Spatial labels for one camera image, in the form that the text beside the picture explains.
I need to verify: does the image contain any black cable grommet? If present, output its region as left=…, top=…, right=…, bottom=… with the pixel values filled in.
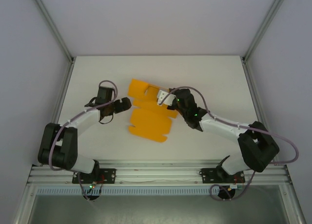
left=82, top=193, right=100, bottom=202
left=217, top=186, right=236, bottom=202

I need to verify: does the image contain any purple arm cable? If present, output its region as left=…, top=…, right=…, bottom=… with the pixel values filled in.
left=48, top=80, right=119, bottom=201
left=157, top=86, right=299, bottom=201

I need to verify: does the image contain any aluminium side frame rail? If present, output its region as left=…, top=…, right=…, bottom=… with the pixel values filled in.
left=242, top=58, right=281, bottom=166
left=31, top=59, right=76, bottom=167

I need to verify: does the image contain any orange paper box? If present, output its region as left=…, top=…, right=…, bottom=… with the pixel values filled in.
left=127, top=78, right=178, bottom=144

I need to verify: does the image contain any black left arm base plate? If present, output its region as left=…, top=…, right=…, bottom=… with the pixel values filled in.
left=72, top=168, right=117, bottom=185

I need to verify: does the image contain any slotted cable duct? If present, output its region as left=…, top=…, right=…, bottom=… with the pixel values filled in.
left=36, top=187, right=246, bottom=196

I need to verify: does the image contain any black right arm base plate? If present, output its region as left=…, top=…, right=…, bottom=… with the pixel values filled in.
left=199, top=168, right=245, bottom=185

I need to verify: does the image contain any grey metal panel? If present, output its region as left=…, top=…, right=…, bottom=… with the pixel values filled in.
left=13, top=185, right=307, bottom=224

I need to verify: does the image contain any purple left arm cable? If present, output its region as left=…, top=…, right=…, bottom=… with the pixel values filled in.
left=48, top=80, right=119, bottom=201

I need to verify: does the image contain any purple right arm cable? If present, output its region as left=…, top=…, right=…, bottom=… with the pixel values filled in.
left=157, top=86, right=299, bottom=201

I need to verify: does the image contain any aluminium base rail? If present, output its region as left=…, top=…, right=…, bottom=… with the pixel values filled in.
left=27, top=160, right=293, bottom=186

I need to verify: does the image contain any aluminium upright frame post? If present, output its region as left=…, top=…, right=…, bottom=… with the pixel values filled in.
left=29, top=0, right=75, bottom=64
left=242, top=0, right=291, bottom=64

